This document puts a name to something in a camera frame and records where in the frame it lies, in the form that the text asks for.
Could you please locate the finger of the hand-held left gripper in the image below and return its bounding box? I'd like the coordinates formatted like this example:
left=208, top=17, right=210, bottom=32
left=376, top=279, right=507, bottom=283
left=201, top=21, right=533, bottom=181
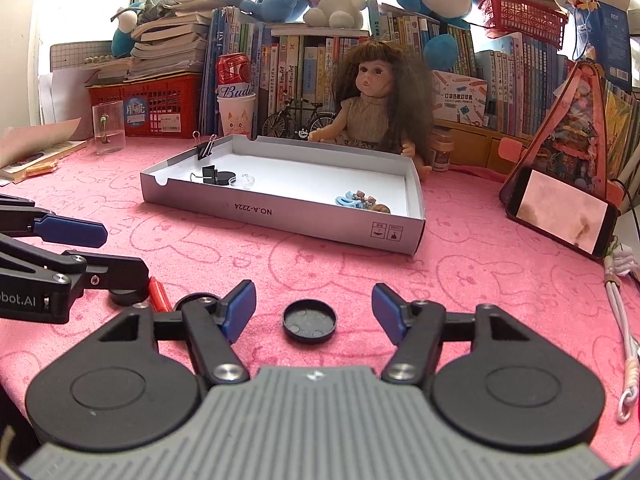
left=0, top=233, right=151, bottom=292
left=0, top=194, right=109, bottom=250

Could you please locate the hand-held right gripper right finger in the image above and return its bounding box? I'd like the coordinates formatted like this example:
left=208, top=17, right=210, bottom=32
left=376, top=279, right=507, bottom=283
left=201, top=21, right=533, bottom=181
left=371, top=282, right=533, bottom=386

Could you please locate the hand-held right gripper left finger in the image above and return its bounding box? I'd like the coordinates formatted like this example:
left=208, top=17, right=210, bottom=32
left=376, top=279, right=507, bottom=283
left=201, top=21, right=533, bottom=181
left=97, top=280, right=258, bottom=386

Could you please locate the black round lid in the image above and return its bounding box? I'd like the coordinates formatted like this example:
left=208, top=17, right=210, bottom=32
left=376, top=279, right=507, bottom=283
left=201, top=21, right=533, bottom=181
left=282, top=298, right=339, bottom=345
left=173, top=292, right=220, bottom=314

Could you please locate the blue hair claw clip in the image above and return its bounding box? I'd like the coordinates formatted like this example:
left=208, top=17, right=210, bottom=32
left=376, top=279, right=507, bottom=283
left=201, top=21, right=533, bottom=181
left=333, top=189, right=382, bottom=210

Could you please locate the large black binder clip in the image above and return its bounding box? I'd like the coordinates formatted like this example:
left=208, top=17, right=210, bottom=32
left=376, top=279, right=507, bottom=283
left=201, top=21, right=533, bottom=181
left=189, top=163, right=220, bottom=185

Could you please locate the white cardboard box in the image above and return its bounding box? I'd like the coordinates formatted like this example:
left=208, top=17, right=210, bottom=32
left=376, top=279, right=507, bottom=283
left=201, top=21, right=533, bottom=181
left=139, top=133, right=426, bottom=257

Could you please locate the pink bunny print cloth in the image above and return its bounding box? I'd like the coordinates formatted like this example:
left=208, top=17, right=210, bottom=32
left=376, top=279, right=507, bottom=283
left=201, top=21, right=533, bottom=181
left=0, top=134, right=640, bottom=441

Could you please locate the open book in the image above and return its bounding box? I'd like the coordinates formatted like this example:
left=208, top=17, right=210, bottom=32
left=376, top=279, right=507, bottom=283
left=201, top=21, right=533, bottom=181
left=0, top=117, right=89, bottom=184

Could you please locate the clear glass cup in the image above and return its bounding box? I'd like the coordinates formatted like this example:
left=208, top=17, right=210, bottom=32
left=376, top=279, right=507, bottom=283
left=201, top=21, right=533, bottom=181
left=91, top=99, right=126, bottom=155

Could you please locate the white paper sheet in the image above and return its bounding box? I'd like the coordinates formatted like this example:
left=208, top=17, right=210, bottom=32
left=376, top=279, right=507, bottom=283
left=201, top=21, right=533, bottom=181
left=38, top=67, right=96, bottom=126

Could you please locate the small black binder clip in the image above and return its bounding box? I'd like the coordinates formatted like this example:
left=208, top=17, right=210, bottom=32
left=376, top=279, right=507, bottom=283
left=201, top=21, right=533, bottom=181
left=192, top=131, right=220, bottom=161

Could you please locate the large red plastic basket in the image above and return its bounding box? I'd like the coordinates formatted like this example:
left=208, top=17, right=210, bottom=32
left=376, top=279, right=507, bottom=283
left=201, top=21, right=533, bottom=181
left=85, top=72, right=206, bottom=139

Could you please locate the small brown jar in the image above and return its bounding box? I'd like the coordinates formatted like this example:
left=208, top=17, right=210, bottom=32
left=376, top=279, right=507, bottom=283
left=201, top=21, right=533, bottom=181
left=430, top=129, right=454, bottom=174

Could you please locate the grid cutting mat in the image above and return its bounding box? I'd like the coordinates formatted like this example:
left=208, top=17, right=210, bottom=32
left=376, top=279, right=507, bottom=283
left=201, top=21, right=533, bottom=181
left=49, top=42, right=134, bottom=84

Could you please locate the black miniature bicycle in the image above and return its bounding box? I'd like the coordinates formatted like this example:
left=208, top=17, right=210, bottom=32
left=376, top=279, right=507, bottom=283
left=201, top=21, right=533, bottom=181
left=261, top=97, right=339, bottom=139

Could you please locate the wooden desk shelf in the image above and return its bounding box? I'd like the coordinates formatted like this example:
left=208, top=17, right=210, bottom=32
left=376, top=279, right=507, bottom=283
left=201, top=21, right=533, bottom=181
left=432, top=118, right=541, bottom=171

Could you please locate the white cat print paper cup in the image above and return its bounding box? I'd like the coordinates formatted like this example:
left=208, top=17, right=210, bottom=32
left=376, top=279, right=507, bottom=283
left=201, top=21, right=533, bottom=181
left=217, top=93, right=259, bottom=137

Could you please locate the blue and white plush toy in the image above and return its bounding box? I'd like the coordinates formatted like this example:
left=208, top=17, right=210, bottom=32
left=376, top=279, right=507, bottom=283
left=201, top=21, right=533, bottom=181
left=110, top=0, right=174, bottom=59

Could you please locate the black smartphone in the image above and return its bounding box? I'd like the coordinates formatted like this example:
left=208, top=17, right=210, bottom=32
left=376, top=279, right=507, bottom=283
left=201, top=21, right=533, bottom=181
left=504, top=167, right=621, bottom=261

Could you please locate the long-haired doll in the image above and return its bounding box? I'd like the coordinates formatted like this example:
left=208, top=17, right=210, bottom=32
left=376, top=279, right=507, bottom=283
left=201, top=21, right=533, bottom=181
left=307, top=39, right=436, bottom=181

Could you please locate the stack of books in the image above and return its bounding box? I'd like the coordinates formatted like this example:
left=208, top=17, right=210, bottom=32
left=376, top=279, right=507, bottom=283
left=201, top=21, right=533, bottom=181
left=82, top=0, right=246, bottom=84

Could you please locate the red beer can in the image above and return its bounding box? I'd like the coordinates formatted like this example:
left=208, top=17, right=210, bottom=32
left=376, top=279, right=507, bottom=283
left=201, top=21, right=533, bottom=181
left=214, top=52, right=257, bottom=101

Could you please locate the white colour-printed carton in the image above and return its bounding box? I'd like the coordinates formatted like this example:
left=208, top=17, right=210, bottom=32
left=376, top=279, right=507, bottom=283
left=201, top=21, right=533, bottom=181
left=432, top=69, right=489, bottom=124

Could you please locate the row of upright books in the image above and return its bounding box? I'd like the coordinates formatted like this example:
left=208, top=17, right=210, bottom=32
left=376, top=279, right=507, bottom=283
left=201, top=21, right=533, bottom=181
left=199, top=0, right=581, bottom=139

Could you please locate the pink triangular pencil case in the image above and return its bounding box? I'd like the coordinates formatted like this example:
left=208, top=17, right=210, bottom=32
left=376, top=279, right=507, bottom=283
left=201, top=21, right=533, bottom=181
left=499, top=57, right=626, bottom=206

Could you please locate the small blue plush toy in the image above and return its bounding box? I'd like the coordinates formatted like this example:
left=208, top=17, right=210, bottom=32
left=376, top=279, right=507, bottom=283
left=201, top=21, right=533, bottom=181
left=239, top=0, right=309, bottom=24

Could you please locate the small red plastic basket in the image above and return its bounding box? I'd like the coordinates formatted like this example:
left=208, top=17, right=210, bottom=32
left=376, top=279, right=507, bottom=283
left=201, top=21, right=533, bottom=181
left=477, top=0, right=571, bottom=51

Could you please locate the dark blue box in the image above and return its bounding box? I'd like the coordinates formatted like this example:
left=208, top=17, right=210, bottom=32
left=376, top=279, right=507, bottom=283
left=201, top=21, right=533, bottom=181
left=567, top=0, right=634, bottom=94

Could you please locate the white cable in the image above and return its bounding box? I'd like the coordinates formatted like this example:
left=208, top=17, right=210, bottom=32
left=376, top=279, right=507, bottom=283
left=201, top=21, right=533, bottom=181
left=602, top=244, right=640, bottom=424

